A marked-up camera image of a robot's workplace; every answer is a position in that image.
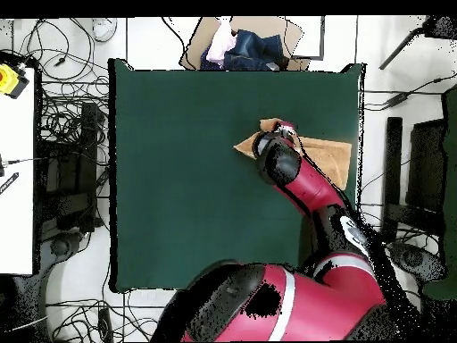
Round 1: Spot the orange-brown terry towel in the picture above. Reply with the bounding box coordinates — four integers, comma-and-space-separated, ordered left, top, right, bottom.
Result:
233, 117, 353, 191

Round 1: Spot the blue denim garment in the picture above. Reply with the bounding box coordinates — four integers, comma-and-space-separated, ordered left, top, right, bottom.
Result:
199, 29, 287, 71

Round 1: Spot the brown cardboard box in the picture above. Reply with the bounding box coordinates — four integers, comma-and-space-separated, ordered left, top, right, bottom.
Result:
179, 15, 312, 71

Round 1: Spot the pink garment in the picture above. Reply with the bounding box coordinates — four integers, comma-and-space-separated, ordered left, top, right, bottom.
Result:
205, 16, 237, 68

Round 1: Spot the dark green table cloth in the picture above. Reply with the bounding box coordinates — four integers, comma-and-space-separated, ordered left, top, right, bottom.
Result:
108, 58, 366, 293

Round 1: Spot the black chair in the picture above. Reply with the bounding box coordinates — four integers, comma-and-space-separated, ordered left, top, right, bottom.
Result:
380, 116, 448, 245

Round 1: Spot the white shoe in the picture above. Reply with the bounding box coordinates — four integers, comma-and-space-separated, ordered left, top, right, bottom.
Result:
91, 17, 118, 43

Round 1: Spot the black power strip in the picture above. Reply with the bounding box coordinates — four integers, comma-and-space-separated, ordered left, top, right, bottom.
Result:
97, 307, 114, 343

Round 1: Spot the yellow emergency stop box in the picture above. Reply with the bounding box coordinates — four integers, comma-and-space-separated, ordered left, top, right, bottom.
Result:
0, 63, 30, 100

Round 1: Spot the white side table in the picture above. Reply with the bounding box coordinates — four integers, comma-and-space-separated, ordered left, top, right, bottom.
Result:
0, 67, 37, 276

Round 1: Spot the black cable tangle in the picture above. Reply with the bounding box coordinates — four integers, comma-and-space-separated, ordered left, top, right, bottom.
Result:
46, 292, 169, 342
360, 210, 444, 308
19, 17, 111, 231

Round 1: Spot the black stand frame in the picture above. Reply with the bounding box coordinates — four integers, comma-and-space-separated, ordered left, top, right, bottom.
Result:
41, 102, 102, 235

